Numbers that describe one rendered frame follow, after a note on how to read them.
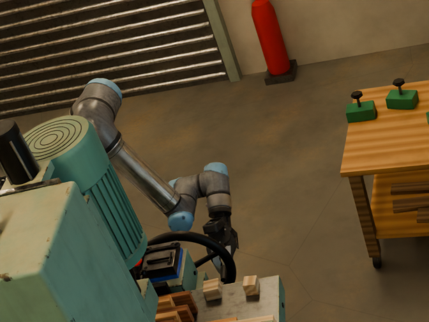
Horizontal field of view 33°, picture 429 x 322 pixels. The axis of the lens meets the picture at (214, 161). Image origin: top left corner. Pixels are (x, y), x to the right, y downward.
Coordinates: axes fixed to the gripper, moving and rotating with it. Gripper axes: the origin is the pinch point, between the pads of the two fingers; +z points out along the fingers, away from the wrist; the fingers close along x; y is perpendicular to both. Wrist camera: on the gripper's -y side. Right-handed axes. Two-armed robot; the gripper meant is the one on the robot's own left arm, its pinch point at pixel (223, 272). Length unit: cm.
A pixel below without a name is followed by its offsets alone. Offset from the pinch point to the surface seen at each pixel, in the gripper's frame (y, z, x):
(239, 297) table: -30.2, 15.9, -12.2
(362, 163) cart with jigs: 51, -47, -42
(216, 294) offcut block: -31.3, 14.6, -6.9
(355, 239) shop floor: 106, -36, -30
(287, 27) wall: 170, -196, -5
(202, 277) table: -21.4, 6.9, -0.4
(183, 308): -38.0, 18.5, -0.5
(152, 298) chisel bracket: -46.5, 17.1, 3.7
